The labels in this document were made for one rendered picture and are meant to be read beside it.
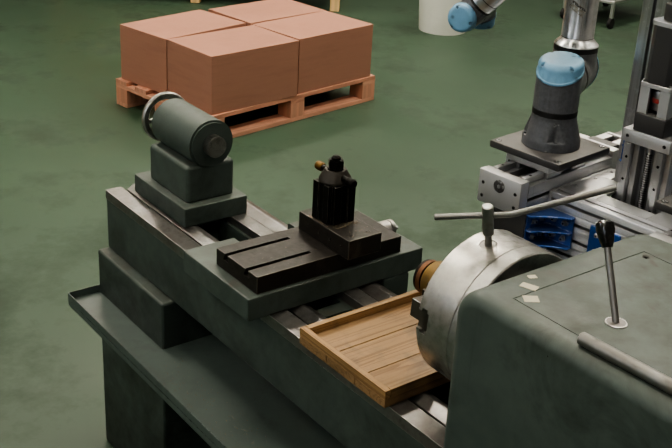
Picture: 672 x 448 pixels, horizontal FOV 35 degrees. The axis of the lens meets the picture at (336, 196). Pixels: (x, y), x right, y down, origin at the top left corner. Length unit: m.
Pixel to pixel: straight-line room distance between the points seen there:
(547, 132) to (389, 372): 0.82
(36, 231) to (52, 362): 1.12
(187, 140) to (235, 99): 3.15
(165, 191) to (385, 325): 0.87
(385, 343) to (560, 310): 0.66
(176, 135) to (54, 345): 1.39
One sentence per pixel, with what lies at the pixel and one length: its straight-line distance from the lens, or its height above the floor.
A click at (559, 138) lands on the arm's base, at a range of 2.78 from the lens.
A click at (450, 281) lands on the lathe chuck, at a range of 2.02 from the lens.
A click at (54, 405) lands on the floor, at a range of 3.78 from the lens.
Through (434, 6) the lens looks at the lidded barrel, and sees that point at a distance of 8.49.
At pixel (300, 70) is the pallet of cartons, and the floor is 0.30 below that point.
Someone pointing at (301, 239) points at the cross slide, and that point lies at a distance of 2.63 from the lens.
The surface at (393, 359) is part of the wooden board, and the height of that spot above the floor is 0.89.
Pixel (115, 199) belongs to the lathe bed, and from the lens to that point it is 3.13.
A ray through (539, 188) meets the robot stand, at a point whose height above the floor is 1.09.
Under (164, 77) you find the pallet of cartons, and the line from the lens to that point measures 6.26.
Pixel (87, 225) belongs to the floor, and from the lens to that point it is 5.02.
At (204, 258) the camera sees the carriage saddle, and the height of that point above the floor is 0.92.
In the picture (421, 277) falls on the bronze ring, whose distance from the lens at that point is 2.21.
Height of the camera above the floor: 2.10
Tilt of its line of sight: 23 degrees down
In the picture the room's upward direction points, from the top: 3 degrees clockwise
